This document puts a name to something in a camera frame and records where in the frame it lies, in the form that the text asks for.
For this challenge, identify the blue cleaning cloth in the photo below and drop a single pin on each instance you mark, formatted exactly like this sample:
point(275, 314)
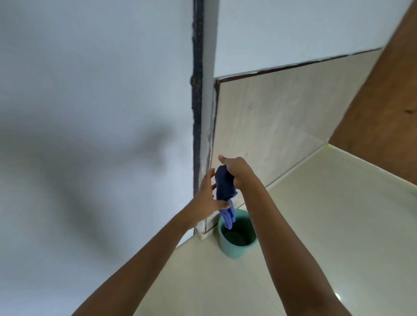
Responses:
point(225, 192)

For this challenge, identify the person's left forearm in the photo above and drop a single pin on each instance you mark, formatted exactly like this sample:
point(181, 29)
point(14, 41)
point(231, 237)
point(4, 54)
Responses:
point(138, 270)

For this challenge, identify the brown wooden door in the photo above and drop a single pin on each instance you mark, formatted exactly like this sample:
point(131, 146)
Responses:
point(382, 107)

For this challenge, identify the person's left thumb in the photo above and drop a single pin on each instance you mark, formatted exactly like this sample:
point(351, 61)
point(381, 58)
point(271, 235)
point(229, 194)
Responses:
point(221, 205)

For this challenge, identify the person's right hand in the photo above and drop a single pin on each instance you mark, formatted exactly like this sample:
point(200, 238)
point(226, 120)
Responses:
point(238, 170)

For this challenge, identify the person's left hand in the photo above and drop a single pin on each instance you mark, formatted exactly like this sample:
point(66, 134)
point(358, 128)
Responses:
point(204, 201)

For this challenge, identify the teal plastic bucket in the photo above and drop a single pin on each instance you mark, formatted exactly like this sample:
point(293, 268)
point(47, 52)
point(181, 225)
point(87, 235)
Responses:
point(237, 235)

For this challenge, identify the person's right thumb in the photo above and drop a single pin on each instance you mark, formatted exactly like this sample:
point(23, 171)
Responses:
point(223, 159)

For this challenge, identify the person's right forearm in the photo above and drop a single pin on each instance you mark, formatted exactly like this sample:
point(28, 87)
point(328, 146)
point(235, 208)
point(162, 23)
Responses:
point(290, 254)

